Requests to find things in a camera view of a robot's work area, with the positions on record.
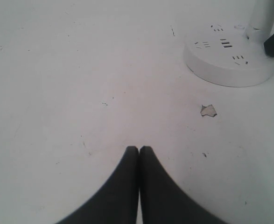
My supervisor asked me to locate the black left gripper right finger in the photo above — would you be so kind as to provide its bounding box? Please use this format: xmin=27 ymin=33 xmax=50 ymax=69
xmin=139 ymin=146 xmax=225 ymax=224

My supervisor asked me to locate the white desk lamp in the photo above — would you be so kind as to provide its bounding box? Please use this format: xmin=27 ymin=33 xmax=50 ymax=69
xmin=183 ymin=0 xmax=274 ymax=87

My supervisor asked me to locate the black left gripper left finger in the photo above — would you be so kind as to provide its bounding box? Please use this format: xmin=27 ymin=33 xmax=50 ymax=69
xmin=59 ymin=146 xmax=139 ymax=224

